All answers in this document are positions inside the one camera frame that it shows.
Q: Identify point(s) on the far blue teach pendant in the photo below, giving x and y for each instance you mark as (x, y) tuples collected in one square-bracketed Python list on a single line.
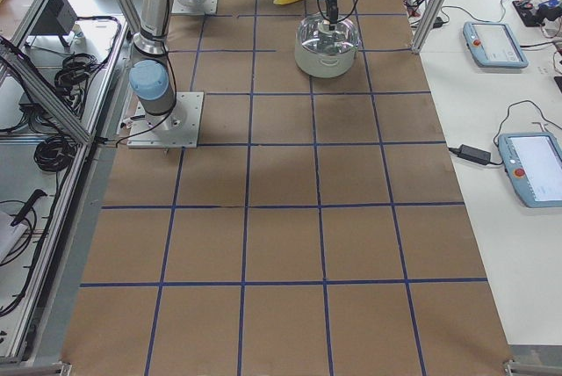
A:
[(493, 45)]

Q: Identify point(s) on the near blue teach pendant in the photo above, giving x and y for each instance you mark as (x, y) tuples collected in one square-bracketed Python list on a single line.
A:
[(532, 162)]

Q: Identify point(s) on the glass pot lid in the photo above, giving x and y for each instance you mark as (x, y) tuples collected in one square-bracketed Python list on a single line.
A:
[(316, 35)]

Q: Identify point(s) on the pale green cooking pot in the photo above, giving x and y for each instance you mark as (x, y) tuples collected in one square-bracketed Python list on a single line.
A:
[(323, 65)]

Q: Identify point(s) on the brown paper table cover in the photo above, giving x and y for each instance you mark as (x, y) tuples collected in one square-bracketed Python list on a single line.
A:
[(317, 228)]

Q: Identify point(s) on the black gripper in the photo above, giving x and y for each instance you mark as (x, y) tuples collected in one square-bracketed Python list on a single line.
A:
[(332, 3)]

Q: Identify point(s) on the aluminium frame post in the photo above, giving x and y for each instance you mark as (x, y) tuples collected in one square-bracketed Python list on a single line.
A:
[(434, 2)]

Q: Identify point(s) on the blue teach pendant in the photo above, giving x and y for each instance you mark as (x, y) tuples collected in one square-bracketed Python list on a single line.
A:
[(493, 45), (532, 162)]

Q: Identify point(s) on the black power adapter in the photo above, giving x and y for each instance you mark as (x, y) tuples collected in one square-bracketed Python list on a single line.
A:
[(474, 155)]

